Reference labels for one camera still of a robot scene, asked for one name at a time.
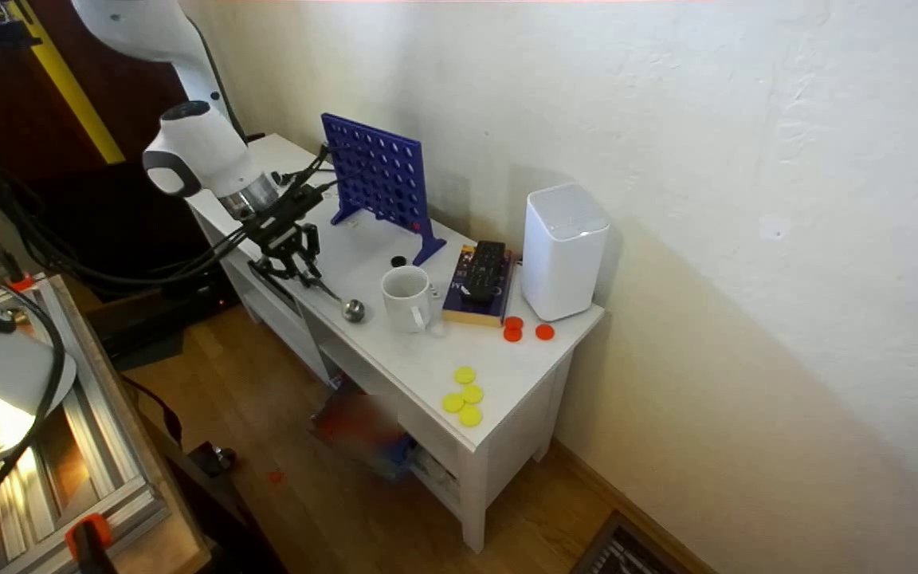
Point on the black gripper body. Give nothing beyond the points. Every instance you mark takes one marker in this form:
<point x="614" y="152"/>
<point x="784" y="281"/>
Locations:
<point x="289" y="240"/>

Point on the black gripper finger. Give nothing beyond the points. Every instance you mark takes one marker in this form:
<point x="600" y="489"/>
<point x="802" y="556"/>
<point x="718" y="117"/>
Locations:
<point x="279" y="268"/>
<point x="307" y="271"/>

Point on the metal spoon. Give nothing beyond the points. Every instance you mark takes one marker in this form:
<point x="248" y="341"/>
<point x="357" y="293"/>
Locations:
<point x="351" y="309"/>

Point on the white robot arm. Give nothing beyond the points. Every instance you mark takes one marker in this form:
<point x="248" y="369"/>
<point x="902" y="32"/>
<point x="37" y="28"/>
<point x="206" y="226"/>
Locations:
<point x="198" y="143"/>

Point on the white ceramic cup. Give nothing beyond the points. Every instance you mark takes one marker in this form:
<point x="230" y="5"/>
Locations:
<point x="407" y="293"/>

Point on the blue connect four grid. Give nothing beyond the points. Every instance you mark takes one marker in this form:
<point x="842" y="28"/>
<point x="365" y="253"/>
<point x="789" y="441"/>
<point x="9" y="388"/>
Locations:
<point x="380" y="173"/>

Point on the white shelf table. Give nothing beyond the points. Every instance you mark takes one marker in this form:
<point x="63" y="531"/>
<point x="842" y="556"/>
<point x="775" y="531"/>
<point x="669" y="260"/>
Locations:
<point x="411" y="373"/>

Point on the colourful box under shelf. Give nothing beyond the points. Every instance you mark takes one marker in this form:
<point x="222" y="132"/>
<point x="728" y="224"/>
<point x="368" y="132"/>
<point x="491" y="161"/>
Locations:
<point x="365" y="432"/>

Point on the dark box with wooden edge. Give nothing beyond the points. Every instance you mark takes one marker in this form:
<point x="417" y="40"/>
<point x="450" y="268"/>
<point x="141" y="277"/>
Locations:
<point x="479" y="286"/>

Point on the yellow game disc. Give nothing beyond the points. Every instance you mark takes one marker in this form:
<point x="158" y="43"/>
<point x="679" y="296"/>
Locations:
<point x="452" y="404"/>
<point x="465" y="373"/>
<point x="471" y="394"/>
<point x="469" y="416"/>

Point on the red game disc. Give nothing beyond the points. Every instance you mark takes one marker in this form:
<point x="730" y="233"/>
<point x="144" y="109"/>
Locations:
<point x="547" y="334"/>
<point x="512" y="329"/>

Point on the white box speaker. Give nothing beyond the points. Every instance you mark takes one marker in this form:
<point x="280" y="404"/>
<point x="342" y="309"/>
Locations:
<point x="562" y="251"/>

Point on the floor vent grille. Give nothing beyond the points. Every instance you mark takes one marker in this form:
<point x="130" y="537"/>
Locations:
<point x="623" y="548"/>

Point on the aluminium rail frame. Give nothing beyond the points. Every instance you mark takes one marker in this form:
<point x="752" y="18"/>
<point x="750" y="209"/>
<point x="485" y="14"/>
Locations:
<point x="88" y="456"/>

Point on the orange clamp handle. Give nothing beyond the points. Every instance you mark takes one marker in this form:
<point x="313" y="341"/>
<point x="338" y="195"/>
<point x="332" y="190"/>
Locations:
<point x="88" y="547"/>

